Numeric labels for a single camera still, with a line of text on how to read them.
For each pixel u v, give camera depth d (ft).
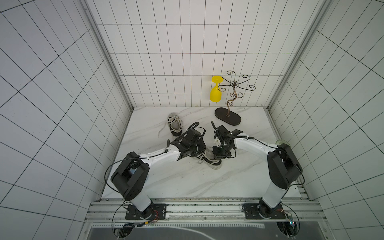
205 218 2.35
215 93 3.18
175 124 3.43
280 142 3.29
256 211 2.38
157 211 2.35
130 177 1.44
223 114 3.76
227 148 2.44
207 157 2.74
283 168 1.53
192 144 2.20
